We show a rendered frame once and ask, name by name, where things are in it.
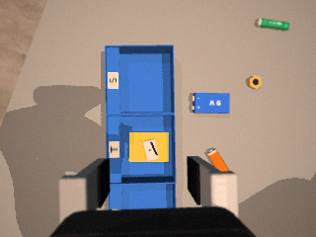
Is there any blue rack of bins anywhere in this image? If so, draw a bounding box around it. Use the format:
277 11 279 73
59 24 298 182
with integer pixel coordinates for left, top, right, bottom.
105 44 177 209

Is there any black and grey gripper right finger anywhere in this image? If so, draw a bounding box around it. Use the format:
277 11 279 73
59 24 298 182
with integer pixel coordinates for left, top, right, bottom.
187 156 239 218

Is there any blue nine-volt battery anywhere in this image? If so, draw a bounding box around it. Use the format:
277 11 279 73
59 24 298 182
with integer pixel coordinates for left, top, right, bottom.
192 93 230 114

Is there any orange aa battery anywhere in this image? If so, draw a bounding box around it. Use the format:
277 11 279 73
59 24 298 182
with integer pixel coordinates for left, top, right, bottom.
207 148 229 171

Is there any green aaa battery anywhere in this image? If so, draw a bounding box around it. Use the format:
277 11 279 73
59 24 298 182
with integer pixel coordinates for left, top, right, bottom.
257 18 290 30

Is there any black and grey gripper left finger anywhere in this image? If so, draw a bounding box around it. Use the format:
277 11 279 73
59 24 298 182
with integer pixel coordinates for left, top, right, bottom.
59 158 111 224

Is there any yellow hex nut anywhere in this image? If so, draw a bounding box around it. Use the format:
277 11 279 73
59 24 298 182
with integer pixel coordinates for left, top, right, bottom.
248 75 262 89

